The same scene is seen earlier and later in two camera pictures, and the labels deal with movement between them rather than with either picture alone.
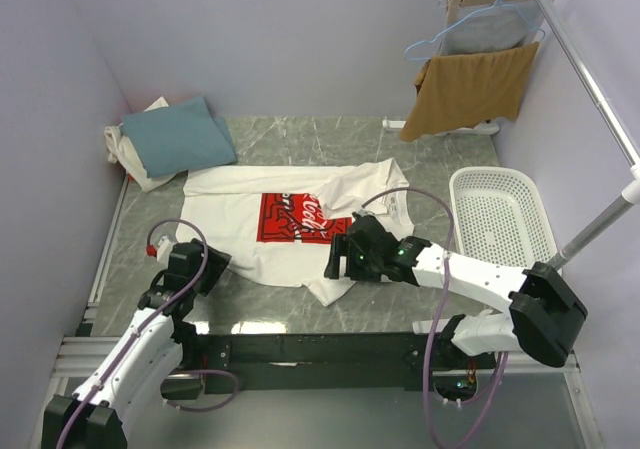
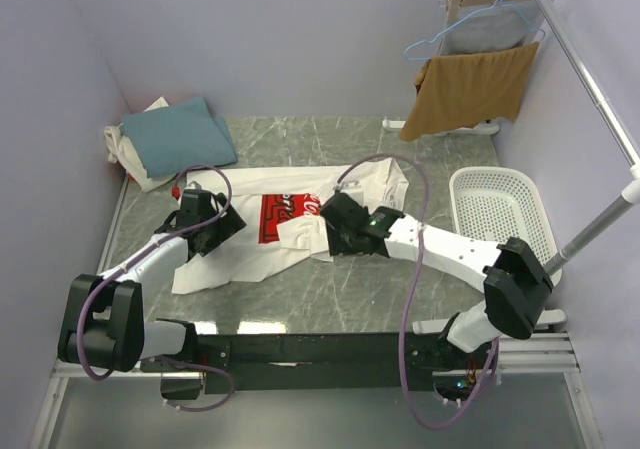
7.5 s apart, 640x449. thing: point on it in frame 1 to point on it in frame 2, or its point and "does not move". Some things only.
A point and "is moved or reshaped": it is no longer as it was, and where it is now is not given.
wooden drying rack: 453,2 does not move
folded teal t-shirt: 178,138 does not move
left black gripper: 216,263 to 229,224
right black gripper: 343,246 to 336,246
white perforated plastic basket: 500,216 does not move
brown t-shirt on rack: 458,91 does not move
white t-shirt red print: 274,222 is moved or reshaped
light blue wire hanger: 471,14 does not move
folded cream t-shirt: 121,151 does not move
